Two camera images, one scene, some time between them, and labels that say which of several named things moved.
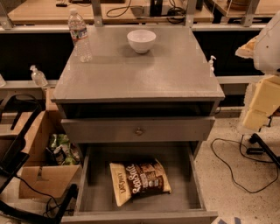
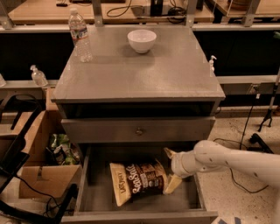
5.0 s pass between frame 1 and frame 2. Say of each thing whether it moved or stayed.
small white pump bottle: stayed
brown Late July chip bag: stayed
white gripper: moved
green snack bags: stayed
